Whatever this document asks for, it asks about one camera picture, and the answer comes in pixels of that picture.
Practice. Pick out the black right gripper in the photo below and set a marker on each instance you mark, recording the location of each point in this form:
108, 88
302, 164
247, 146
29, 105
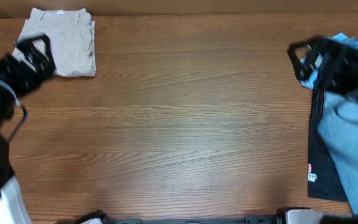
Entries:
342, 55

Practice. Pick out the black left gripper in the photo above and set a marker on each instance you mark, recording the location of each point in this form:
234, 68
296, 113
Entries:
9, 66

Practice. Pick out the beige shorts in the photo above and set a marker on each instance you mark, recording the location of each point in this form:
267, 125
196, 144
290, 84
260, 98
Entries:
72, 39

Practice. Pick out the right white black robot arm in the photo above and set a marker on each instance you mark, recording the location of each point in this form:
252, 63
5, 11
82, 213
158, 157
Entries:
328, 66

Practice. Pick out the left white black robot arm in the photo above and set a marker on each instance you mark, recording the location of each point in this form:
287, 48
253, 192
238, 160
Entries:
12, 116

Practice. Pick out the light blue shirt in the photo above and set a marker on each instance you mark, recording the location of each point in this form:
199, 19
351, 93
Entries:
321, 61

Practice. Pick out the blue denim jeans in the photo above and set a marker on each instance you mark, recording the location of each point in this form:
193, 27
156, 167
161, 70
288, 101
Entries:
339, 131

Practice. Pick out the dark navy garment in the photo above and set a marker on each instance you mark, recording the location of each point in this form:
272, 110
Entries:
323, 178

